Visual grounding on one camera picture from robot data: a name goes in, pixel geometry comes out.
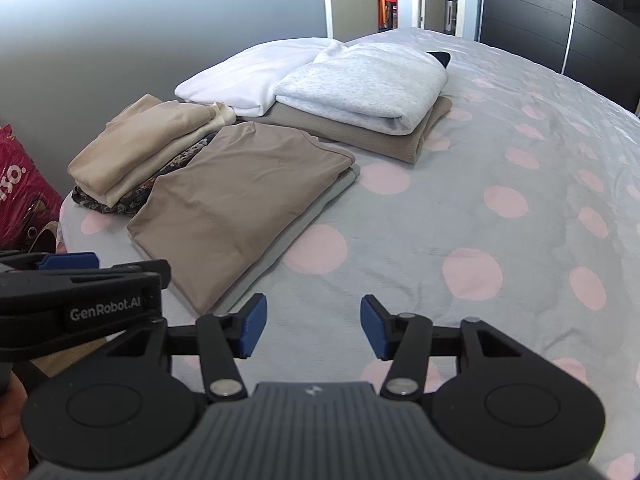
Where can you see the brown bag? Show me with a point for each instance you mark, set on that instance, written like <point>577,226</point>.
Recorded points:
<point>45,235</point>

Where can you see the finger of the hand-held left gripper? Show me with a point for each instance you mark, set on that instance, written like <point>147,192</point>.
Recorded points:
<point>70,261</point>
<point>125,272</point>

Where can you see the folded khaki cloth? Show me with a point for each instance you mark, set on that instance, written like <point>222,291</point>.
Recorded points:
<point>400,145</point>

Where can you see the white folded cloth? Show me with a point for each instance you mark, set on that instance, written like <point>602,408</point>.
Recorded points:
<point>235,80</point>

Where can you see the folded cream garment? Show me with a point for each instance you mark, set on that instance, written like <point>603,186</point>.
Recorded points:
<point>222,112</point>

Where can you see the black sliding wardrobe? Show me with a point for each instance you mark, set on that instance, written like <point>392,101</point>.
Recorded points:
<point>525,10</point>

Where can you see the red plastic bag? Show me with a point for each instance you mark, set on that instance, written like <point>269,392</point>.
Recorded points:
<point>20,185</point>

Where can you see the person's left hand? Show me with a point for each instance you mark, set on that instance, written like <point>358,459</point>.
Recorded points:
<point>10,435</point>

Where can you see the folded beige sweater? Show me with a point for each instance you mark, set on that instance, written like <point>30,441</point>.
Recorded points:
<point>135,145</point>

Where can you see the dark floral garment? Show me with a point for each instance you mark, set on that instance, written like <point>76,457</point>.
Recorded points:
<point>100,204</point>

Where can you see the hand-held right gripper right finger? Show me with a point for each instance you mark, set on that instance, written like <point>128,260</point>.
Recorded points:
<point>374,327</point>

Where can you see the grey pink-dotted blanket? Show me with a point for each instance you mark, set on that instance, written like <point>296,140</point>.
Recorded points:
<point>450,185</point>

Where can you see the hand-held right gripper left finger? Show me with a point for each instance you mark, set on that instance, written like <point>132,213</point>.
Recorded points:
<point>252,327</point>

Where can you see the taupe long-sleeve shirt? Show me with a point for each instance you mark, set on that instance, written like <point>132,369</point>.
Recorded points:
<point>225,200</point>

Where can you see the white door frame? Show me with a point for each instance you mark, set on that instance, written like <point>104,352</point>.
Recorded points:
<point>329,0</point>

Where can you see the folded light grey sweater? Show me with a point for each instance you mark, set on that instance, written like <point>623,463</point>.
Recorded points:
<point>360,85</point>

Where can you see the folded pale grey shirt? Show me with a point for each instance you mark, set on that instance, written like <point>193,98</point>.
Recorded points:
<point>320,205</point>

